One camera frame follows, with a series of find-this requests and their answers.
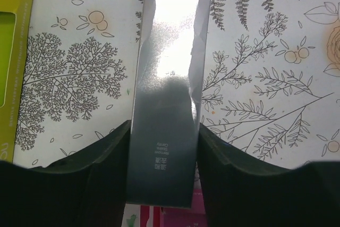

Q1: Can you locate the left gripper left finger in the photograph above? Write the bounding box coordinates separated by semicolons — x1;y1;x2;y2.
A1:
1;121;131;226

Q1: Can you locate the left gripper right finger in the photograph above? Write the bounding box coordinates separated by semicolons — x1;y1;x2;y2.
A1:
198;125;339;226

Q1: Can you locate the silver toothpaste box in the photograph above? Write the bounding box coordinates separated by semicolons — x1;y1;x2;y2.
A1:
126;0;211;208

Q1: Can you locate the yellow toothpaste box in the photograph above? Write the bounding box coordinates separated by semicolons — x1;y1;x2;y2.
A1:
1;0;33;163

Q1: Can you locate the pink toothpaste box left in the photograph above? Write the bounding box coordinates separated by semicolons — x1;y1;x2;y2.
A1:
140;188;207;227

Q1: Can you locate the floral table mat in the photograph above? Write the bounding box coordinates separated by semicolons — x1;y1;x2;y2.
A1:
0;0;340;227

